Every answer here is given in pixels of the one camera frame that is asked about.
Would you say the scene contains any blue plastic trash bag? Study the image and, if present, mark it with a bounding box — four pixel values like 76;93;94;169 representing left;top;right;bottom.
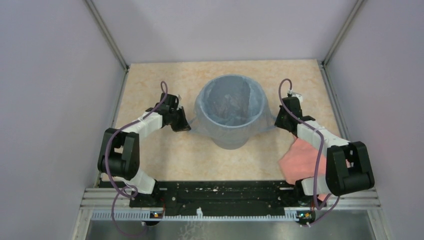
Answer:
188;74;277;147

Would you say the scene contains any grey plastic trash bin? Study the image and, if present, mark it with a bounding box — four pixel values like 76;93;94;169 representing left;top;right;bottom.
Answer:
197;74;267;151

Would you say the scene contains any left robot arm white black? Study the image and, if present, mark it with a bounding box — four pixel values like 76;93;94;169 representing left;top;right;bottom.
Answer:
97;93;191;207

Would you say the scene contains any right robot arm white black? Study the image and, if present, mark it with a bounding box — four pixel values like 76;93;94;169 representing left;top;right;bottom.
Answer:
275;94;375;206

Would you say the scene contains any pink cloth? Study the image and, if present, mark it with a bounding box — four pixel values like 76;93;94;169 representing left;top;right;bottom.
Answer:
278;137;318;185

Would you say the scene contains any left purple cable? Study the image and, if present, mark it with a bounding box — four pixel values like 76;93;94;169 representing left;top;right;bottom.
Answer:
104;81;169;238

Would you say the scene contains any purple cable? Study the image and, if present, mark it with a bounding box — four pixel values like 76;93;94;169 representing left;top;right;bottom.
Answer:
104;81;169;238
278;78;341;228

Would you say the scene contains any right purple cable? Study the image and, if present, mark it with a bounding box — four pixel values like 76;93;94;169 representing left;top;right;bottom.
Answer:
278;78;341;228

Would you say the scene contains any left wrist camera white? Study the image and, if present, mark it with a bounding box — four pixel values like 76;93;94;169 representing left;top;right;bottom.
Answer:
175;94;181;109

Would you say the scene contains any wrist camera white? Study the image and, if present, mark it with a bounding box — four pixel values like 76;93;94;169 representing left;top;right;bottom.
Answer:
287;89;303;103
175;94;181;109

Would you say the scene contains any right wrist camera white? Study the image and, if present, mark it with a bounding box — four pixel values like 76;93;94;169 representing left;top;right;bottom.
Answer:
287;89;303;103

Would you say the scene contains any right aluminium frame post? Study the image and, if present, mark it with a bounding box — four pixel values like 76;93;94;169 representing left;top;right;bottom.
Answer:
321;0;367;69

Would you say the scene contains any aluminium frame post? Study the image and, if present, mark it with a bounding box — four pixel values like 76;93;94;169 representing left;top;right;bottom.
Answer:
321;0;367;69
83;0;130;72

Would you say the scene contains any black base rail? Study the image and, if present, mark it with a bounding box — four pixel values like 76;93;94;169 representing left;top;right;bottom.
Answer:
129;180;313;217

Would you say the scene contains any left aluminium frame post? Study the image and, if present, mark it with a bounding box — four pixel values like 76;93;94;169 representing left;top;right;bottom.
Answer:
83;0;130;72

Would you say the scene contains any grey slotted cable duct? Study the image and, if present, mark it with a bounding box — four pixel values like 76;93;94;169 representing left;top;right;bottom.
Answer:
91;208;299;222

